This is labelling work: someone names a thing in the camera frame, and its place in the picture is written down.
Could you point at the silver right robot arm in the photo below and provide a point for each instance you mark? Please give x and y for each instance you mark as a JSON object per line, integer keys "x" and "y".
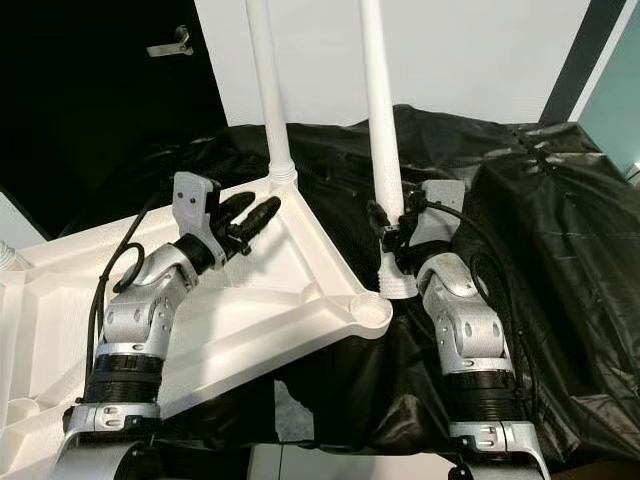
{"x": 470, "y": 330}

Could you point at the black plastic cover sheet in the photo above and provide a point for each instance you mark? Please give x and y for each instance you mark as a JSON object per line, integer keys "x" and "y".
{"x": 560, "y": 300}

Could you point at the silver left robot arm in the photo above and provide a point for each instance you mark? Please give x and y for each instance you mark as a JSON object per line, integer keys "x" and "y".
{"x": 145, "y": 320}

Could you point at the black wall column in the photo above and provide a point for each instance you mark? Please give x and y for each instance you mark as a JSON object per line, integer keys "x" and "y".
{"x": 580, "y": 55}

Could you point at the black door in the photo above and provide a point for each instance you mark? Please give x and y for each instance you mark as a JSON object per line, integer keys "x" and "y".
{"x": 80, "y": 100}

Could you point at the teal glass panel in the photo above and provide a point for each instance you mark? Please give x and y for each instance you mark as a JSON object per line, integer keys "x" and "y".
{"x": 622, "y": 115}

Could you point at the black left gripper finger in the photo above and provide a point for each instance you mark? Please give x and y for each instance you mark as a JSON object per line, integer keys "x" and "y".
{"x": 234, "y": 206}
{"x": 256, "y": 221}

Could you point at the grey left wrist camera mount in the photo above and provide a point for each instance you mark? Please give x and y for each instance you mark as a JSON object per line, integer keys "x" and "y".
{"x": 195, "y": 200}

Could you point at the wide grey tape piece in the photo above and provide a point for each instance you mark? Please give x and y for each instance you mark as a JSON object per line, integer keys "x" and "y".
{"x": 290, "y": 420}

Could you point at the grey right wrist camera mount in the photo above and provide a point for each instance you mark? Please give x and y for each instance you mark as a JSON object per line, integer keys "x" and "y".
{"x": 445, "y": 205}

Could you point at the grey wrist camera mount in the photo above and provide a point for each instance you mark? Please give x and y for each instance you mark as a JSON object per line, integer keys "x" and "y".
{"x": 445, "y": 205}
{"x": 195, "y": 200}

